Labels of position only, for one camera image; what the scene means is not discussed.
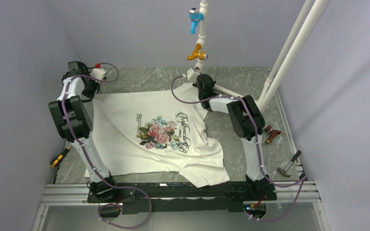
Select white printed t-shirt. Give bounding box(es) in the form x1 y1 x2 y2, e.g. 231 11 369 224
92 83 230 188

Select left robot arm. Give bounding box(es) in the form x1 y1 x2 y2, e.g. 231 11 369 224
48 61 119 203

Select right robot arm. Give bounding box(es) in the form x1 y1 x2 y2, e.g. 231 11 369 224
193 74 268 200

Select orange faucet tap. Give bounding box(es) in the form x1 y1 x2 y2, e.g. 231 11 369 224
186 43 208 61

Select blue faucet tap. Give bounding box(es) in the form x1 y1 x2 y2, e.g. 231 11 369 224
189 8 204 34

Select yellow black screwdriver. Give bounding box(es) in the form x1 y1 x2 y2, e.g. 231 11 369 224
50 147 70 167

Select brown brass faucet tap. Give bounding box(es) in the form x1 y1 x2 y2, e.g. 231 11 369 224
264 125 281 144

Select claw hammer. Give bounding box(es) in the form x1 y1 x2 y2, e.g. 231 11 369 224
277 150 302 178

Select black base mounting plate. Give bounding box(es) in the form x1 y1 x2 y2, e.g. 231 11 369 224
87 181 278 215

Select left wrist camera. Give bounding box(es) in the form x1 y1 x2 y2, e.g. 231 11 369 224
90 63 107 81

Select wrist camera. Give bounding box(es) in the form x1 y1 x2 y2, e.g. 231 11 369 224
186 67 200 83
90 63 107 81

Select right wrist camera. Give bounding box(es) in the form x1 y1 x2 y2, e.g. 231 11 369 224
186 67 200 83

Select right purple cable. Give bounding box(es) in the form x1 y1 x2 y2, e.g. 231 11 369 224
171 75 307 223

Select purple cable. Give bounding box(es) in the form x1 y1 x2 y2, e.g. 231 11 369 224
171 75 307 223
60 62 152 230

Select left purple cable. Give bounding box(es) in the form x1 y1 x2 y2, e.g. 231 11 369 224
60 62 152 230

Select white pvc pipe frame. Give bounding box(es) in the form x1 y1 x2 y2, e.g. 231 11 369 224
194 0 329 112

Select aluminium rail frame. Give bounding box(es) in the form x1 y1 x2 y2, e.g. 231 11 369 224
31 90 331 231

